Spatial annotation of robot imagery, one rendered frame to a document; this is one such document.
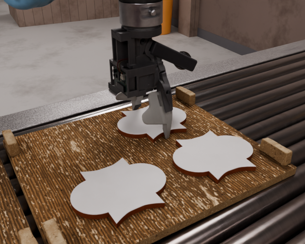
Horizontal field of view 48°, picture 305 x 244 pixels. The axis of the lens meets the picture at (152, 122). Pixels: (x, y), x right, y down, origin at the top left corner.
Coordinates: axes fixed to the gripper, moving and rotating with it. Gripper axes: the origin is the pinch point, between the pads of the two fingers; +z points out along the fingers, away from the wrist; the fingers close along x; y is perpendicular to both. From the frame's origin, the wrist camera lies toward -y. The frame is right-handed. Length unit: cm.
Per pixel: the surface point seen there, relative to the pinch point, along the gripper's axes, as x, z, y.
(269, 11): -195, 40, -258
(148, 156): 9.7, 0.3, 6.7
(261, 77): -10.0, 2.6, -42.7
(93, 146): 1.9, 0.3, 13.9
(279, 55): -21, 3, -63
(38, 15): -499, 80, -96
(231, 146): 16.0, -0.6, -6.9
